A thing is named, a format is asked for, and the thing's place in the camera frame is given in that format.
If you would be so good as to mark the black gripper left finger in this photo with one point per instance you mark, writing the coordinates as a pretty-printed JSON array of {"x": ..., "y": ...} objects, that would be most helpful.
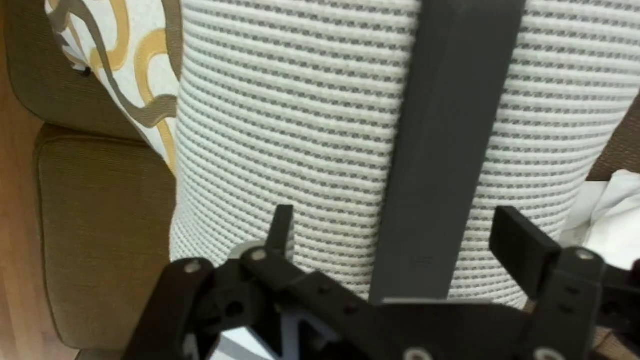
[{"x": 200, "y": 307}]

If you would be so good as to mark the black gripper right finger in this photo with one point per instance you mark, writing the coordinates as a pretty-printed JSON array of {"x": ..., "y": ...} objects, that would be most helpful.
[{"x": 566, "y": 300}]

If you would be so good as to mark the white cloth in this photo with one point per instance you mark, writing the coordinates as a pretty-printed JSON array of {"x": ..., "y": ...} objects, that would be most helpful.
[{"x": 610, "y": 217}]

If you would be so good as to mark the brown fabric sofa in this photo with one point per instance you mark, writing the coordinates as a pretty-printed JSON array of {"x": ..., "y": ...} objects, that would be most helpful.
[{"x": 101, "y": 232}]

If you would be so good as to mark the grey white striped pillow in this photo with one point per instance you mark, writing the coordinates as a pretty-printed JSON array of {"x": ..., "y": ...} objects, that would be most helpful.
[{"x": 287, "y": 133}]

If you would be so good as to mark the wavy patterned yellow brown pillow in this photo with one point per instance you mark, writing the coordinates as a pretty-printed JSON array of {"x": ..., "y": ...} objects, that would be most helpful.
[{"x": 142, "y": 66}]

